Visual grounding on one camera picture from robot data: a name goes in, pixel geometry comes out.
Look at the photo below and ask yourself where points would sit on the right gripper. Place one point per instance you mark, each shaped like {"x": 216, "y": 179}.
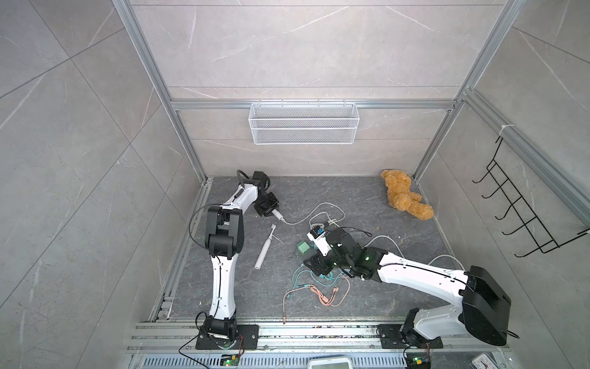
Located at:
{"x": 318, "y": 261}

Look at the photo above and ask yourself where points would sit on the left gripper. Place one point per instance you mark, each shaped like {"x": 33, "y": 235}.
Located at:
{"x": 275, "y": 204}

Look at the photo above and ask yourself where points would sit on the white electric toothbrush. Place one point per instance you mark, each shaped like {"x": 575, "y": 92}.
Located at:
{"x": 265, "y": 248}
{"x": 278, "y": 215}

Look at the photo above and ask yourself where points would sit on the green charger plug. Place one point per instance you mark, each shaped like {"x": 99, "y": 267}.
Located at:
{"x": 304, "y": 248}

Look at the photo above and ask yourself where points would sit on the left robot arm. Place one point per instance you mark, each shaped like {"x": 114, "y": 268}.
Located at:
{"x": 224, "y": 239}

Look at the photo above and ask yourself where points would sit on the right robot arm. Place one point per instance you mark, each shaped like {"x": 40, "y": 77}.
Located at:
{"x": 475, "y": 303}

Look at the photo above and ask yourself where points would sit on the brown teddy bear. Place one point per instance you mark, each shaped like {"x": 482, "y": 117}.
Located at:
{"x": 400, "y": 196}

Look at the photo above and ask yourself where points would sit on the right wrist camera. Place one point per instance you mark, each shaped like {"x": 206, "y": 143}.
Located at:
{"x": 317, "y": 236}

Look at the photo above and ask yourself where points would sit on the white wire mesh basket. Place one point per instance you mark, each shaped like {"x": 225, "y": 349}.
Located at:
{"x": 303, "y": 123}

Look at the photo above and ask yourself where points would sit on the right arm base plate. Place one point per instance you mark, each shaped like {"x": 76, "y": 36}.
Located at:
{"x": 395, "y": 336}

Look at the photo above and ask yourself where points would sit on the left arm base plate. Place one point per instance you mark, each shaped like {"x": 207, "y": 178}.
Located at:
{"x": 241, "y": 336}

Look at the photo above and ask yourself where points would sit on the black wall hook rack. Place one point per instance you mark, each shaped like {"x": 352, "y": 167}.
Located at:
{"x": 543, "y": 239}

